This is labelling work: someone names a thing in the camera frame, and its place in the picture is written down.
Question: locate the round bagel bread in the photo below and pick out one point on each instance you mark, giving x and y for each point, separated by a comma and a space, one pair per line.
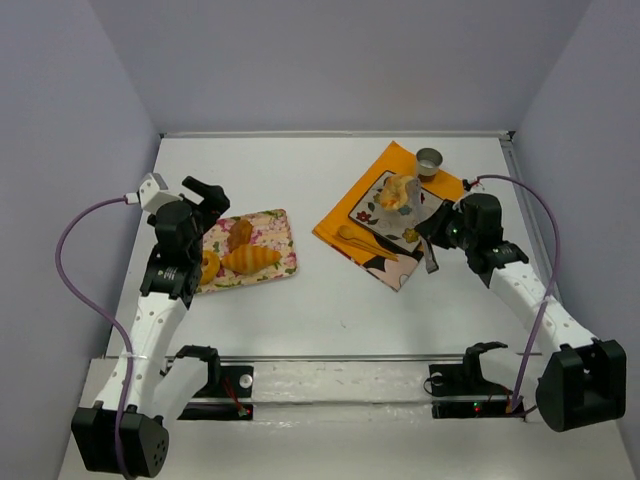
394, 194

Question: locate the floral rectangular tray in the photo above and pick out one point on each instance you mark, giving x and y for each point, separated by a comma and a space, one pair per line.
271, 229

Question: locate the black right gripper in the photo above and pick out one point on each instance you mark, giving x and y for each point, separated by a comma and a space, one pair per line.
439, 226

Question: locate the aluminium front rail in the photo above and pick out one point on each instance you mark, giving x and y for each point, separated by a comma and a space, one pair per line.
342, 358

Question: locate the orange cloth napkin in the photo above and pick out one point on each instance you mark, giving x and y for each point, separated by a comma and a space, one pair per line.
394, 158

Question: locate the square floral ceramic plate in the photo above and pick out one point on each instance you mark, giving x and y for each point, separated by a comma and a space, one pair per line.
395, 227

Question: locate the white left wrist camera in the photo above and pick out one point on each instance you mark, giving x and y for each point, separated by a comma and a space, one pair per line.
151, 193

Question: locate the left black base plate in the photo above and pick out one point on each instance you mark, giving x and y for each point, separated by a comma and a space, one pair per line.
228, 399

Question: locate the small metal cup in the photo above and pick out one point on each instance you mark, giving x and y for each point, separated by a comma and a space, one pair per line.
428, 163

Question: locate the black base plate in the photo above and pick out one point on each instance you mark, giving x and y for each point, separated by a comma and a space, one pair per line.
456, 395
228, 399

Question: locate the small yellow donut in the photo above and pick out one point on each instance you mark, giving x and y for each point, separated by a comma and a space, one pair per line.
210, 267

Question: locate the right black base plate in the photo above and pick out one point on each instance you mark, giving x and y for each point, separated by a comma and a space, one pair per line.
456, 395

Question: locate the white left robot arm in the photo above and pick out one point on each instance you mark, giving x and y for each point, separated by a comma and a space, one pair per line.
126, 429

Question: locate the golden croissant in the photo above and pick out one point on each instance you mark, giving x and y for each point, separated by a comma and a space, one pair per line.
249, 259

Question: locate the metal tongs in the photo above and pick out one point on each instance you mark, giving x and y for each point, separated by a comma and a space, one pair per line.
414, 188

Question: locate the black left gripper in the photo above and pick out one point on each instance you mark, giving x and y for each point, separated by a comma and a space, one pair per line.
209, 198

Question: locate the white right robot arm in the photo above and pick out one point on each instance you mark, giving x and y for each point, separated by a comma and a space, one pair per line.
585, 379

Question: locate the brown small pastry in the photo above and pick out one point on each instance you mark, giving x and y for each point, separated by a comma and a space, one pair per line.
239, 234

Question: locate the wooden spoon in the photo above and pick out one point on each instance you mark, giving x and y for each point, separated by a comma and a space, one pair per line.
347, 233

